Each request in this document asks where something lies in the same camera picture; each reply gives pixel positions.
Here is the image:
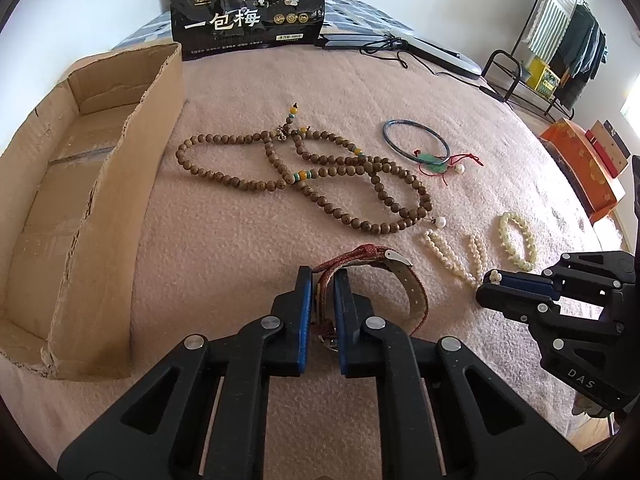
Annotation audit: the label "single white pearl pendant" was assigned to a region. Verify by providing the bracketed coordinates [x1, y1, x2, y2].
[430, 216, 447, 230]

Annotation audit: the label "black clothes rack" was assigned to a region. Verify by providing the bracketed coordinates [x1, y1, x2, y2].
[483, 0, 595, 119]

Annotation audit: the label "red and tan boxes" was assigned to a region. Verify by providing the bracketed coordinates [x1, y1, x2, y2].
[586, 120, 630, 178]

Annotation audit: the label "orange covered stool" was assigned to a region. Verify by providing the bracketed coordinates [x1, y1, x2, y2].
[539, 118, 626, 223]

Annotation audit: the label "white ring light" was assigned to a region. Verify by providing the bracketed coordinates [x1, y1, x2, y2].
[399, 34, 482, 79]

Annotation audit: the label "brown cardboard box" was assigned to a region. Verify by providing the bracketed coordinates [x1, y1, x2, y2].
[1, 41, 184, 380]

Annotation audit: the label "yellow box on rack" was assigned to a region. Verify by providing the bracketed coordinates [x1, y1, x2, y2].
[526, 56, 561, 99]

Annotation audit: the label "pink blanket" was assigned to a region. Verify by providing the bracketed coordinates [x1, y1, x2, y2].
[1, 46, 601, 479]

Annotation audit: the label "blue bangle bracelet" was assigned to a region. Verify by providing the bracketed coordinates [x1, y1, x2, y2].
[382, 118, 452, 167]

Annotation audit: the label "hanging dark clothes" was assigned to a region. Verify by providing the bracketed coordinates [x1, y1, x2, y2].
[550, 4, 608, 110]

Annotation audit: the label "brown wooden bead necklace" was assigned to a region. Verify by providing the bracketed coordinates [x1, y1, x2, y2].
[174, 103, 435, 235]

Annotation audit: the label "white pearl bead necklace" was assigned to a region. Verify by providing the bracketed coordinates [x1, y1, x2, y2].
[423, 228, 504, 290]

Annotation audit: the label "black snack bag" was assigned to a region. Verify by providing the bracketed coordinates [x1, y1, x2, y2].
[169, 0, 324, 60]

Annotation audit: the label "white bead bracelet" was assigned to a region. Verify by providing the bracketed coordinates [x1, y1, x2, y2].
[498, 211, 538, 271]

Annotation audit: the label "striped hanging cloth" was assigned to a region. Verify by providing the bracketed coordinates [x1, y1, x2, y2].
[521, 0, 579, 63]

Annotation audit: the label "black folded tripod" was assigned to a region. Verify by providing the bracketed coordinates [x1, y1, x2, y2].
[314, 34, 408, 51]

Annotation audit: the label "black power cable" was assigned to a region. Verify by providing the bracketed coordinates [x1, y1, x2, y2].
[359, 31, 507, 104]

